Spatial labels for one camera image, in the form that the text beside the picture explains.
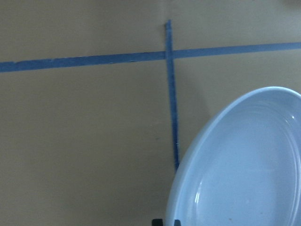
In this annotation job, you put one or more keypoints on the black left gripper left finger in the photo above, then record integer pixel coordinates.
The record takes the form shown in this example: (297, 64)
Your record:
(157, 222)

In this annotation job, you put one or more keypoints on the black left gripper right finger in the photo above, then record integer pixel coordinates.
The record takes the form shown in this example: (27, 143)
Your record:
(177, 222)

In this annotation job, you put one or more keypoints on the light blue plate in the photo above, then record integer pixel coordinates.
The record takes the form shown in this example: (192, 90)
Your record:
(244, 167)

